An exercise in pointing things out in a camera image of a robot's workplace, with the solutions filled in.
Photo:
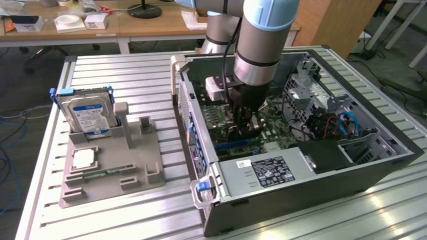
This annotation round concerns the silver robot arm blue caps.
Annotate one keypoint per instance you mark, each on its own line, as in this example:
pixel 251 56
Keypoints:
pixel 263 42

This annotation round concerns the black monitor stand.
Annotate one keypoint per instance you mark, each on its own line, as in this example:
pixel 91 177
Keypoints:
pixel 145 12

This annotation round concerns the grey parts rack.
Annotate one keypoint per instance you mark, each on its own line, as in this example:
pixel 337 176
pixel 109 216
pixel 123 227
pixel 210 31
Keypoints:
pixel 114 160

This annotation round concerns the wooden desk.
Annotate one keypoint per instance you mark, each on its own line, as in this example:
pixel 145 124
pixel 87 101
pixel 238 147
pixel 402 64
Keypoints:
pixel 150 27

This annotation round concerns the green graphics card black fan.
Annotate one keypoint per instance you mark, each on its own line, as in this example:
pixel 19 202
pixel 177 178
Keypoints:
pixel 245 135

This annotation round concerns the silver CPU chip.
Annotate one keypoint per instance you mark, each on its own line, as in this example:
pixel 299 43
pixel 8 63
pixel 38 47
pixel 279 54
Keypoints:
pixel 85 159

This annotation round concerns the black power adapter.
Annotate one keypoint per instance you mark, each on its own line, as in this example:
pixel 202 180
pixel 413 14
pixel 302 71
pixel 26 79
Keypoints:
pixel 367 55

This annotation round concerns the grey power supply unit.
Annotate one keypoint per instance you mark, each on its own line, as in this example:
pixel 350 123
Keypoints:
pixel 241 172

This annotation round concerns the white square tray with bowl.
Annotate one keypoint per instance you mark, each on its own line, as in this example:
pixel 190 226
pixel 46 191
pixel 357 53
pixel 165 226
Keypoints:
pixel 70 23

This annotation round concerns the silver perforated disk bay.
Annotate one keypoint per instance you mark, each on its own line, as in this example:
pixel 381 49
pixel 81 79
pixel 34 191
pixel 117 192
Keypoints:
pixel 305 95

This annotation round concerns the wooden cabinet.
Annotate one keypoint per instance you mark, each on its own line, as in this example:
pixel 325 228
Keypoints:
pixel 341 25

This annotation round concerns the small white box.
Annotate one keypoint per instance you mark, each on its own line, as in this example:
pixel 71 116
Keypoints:
pixel 97 22

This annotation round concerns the blue case latch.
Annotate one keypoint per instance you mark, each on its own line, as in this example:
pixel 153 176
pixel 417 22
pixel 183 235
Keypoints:
pixel 202 187

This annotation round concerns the black office chair base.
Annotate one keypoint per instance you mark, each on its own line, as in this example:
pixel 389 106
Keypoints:
pixel 40 55

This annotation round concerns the green motherboard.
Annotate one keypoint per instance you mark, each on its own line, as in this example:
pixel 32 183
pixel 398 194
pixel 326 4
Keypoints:
pixel 277 135

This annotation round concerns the green RAM stick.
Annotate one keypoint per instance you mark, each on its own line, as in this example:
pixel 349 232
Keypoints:
pixel 103 172

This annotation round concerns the grey metal disk bay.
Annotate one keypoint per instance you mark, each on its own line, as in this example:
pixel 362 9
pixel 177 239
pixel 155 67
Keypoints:
pixel 367 150

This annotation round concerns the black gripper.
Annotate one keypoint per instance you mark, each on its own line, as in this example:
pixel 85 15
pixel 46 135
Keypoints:
pixel 250 97

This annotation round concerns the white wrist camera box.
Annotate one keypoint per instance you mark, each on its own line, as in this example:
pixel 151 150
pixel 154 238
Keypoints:
pixel 217 88

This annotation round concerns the CPU socket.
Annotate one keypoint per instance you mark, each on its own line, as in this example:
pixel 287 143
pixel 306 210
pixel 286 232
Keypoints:
pixel 227 113

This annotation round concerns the small silver heatsink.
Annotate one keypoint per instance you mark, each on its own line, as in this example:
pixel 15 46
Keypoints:
pixel 274 148

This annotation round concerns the white paper stack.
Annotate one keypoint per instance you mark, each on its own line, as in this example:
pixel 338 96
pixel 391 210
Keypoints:
pixel 191 22

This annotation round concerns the white table frame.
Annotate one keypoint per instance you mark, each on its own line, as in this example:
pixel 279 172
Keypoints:
pixel 401 25

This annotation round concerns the grey cup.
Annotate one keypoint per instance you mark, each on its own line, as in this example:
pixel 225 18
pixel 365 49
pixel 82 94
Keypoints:
pixel 49 3

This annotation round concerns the blue slot retainer clip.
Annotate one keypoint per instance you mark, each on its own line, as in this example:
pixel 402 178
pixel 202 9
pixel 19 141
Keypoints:
pixel 195 140
pixel 191 123
pixel 199 152

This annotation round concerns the hard disk blue caddy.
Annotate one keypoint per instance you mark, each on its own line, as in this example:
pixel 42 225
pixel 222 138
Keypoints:
pixel 89 115

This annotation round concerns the black flat box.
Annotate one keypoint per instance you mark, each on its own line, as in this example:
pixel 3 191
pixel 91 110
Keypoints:
pixel 24 19

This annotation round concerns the white labelled box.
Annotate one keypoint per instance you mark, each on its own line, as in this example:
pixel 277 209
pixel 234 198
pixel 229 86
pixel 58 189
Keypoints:
pixel 31 27

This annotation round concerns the open black PC case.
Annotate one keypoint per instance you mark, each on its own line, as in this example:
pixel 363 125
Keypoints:
pixel 301 200

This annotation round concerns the blue expansion slot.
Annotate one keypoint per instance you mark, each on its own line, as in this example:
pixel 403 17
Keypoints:
pixel 227 145

